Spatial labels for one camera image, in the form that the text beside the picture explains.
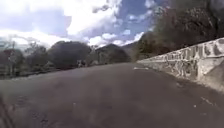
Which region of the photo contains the brown hillside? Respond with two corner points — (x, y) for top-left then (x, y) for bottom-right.
(119, 41), (140, 63)

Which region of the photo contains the grey asphalt road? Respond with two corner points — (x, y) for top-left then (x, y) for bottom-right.
(0, 62), (224, 128)

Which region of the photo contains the row of roadside bushes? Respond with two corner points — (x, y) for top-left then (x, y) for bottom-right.
(0, 40), (132, 78)

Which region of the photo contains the wood of dark trees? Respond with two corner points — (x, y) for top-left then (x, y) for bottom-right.
(131, 0), (224, 62)

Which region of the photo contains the grey stone wall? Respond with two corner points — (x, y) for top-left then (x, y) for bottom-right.
(136, 37), (224, 93)

